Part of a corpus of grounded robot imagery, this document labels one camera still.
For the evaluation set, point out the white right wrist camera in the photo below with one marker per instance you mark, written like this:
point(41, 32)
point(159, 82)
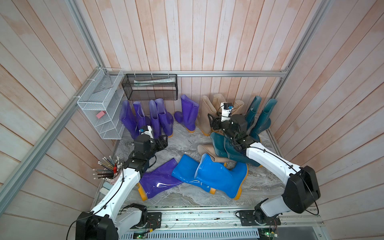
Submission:
point(226, 112)

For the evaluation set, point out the aluminium frame rails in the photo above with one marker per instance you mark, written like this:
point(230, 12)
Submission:
point(29, 163)

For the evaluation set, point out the cup of pens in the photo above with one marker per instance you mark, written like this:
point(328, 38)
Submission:
point(109, 169)

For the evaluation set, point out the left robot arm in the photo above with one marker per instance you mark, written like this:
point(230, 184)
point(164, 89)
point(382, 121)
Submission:
point(103, 221)

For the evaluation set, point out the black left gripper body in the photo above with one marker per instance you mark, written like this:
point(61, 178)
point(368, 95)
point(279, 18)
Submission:
point(158, 145)

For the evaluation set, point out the beige rain boot lying small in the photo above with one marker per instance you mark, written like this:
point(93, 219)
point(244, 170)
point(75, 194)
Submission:
point(210, 150)

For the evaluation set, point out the pink eraser block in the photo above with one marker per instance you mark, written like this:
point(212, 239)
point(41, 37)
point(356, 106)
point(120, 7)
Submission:
point(100, 114)

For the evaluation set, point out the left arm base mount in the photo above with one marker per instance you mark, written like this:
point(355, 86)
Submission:
point(147, 219)

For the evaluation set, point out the purple rain boot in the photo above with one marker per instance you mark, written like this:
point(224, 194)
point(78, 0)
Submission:
point(129, 120)
point(142, 119)
point(187, 117)
point(158, 180)
point(166, 119)
point(155, 120)

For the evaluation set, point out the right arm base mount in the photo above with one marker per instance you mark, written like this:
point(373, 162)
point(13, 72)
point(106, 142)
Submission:
point(257, 217)

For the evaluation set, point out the blue rain boot front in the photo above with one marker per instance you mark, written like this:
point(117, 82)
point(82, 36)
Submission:
point(218, 177)

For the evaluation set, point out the blue rain boot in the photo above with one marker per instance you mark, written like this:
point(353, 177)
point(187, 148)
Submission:
point(218, 177)
point(185, 172)

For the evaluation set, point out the teal rain boot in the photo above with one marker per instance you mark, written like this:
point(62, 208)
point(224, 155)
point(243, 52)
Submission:
point(264, 121)
point(252, 110)
point(237, 149)
point(218, 142)

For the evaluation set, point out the black mesh wall basket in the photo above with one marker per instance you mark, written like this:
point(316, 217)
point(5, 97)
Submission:
point(149, 93)

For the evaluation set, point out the paper sheet in basket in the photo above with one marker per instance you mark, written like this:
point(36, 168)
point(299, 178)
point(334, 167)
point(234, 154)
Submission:
point(144, 82)

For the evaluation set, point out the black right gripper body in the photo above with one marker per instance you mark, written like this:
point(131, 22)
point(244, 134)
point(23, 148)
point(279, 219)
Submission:
point(225, 128)

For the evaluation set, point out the white wire wall shelf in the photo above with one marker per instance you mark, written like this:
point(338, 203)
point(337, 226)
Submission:
point(103, 93)

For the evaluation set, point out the beige rain boot large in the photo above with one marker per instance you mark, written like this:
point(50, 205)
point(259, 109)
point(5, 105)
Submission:
point(202, 121)

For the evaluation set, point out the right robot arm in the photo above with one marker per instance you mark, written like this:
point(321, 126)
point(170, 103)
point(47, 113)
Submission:
point(301, 184)

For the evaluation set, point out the purple rain boot back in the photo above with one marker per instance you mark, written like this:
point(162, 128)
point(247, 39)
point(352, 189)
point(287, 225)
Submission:
point(187, 117)

